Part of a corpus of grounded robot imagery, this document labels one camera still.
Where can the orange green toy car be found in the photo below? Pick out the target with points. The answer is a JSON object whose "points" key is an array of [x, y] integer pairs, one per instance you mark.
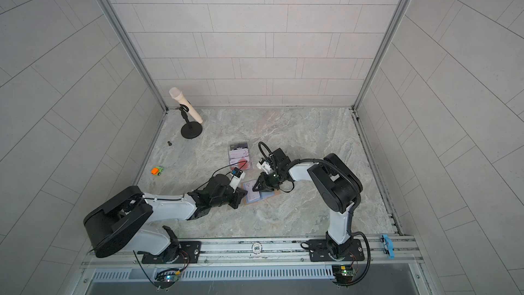
{"points": [[157, 171]]}

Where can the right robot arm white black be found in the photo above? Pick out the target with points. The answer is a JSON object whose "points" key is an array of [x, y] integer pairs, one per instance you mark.
{"points": [[337, 185]]}

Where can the white card red circle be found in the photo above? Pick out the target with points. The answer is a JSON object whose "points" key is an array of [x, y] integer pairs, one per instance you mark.
{"points": [[243, 163]]}

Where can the pink leather card wallet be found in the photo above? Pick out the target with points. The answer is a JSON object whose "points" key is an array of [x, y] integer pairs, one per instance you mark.
{"points": [[265, 195]]}

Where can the clear acrylic card holder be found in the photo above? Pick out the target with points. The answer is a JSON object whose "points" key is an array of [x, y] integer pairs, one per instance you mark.
{"points": [[235, 145]]}

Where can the black microphone stand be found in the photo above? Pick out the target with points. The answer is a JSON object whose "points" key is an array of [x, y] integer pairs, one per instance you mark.
{"points": [[190, 130]]}

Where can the beige microphone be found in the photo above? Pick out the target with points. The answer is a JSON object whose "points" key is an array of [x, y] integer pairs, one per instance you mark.
{"points": [[178, 96]]}

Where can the blue clip on rail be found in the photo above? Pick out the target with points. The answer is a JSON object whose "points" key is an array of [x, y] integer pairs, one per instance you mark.
{"points": [[388, 246]]}

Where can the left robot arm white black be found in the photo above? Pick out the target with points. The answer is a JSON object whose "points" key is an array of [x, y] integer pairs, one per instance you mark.
{"points": [[124, 222]]}

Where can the pink floral VIP card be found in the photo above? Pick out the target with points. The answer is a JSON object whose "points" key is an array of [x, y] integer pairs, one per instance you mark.
{"points": [[239, 152]]}

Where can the left circuit board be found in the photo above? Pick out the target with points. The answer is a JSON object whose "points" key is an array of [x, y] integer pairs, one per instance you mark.
{"points": [[168, 277]]}

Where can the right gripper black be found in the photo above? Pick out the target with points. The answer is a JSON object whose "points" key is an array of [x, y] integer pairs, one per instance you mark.
{"points": [[265, 184]]}

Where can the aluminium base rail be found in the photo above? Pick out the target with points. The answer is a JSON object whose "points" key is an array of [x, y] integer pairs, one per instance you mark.
{"points": [[285, 251]]}

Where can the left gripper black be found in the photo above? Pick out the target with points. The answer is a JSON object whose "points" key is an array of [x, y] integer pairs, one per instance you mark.
{"points": [[238, 198]]}

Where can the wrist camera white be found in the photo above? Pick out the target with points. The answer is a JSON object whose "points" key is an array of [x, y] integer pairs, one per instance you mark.
{"points": [[237, 175], [264, 166]]}

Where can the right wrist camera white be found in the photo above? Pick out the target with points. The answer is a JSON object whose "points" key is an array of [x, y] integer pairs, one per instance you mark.
{"points": [[264, 166]]}

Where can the white ventilation grille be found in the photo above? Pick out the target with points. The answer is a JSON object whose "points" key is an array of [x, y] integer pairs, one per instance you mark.
{"points": [[221, 273]]}

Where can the right circuit board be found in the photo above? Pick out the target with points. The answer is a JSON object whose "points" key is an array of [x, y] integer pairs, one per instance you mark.
{"points": [[343, 275]]}

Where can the circuit board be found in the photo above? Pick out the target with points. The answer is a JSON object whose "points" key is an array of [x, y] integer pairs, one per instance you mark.
{"points": [[343, 275], [168, 277]]}

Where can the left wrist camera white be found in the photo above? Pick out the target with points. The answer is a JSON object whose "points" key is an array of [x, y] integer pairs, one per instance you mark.
{"points": [[237, 175]]}

